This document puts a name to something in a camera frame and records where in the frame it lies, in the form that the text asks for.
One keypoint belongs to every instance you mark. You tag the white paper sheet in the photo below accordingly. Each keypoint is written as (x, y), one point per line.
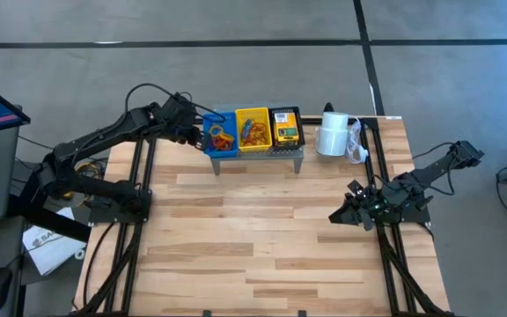
(51, 251)

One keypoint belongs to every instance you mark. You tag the black aluminium table frame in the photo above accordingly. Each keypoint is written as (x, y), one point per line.
(394, 264)

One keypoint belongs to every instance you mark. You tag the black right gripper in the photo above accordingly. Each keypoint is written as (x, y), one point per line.
(370, 202)

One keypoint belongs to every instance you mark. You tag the orange coil wristband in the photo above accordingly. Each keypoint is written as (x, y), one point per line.
(222, 145)

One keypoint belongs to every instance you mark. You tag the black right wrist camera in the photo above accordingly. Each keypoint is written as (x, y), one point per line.
(356, 187)

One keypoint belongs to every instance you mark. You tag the black plastic basket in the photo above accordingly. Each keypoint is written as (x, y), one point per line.
(273, 127)

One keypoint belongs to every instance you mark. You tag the yellow coil wristband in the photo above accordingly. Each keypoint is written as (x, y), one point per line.
(211, 130)
(229, 136)

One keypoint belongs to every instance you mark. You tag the blue rubber band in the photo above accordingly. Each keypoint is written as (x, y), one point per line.
(247, 125)

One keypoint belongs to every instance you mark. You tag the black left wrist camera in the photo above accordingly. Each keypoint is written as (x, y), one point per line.
(181, 100)

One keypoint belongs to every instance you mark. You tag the yellow black clamp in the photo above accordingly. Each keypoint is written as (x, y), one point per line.
(66, 195)

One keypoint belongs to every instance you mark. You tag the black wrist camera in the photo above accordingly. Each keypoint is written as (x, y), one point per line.
(181, 100)
(356, 187)

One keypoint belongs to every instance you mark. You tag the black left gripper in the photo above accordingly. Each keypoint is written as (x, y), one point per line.
(183, 121)

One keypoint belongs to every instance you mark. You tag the white cylindrical container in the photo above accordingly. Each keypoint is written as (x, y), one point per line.
(330, 134)

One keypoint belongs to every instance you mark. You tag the grey perforated metal shelf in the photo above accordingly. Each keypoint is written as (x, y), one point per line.
(258, 154)

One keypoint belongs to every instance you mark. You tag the blue plastic basket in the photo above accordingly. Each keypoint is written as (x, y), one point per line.
(220, 152)

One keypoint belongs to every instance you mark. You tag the yellow plastic basket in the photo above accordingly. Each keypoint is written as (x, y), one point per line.
(253, 112)

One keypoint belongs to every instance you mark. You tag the clear plastic bag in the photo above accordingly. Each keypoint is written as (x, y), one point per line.
(359, 149)

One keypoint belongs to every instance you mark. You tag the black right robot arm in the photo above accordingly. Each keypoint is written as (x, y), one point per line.
(438, 171)

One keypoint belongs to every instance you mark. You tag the yellow green crayon box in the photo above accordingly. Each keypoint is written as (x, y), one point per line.
(286, 130)

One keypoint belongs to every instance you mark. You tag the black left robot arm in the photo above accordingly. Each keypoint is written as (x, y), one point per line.
(104, 132)

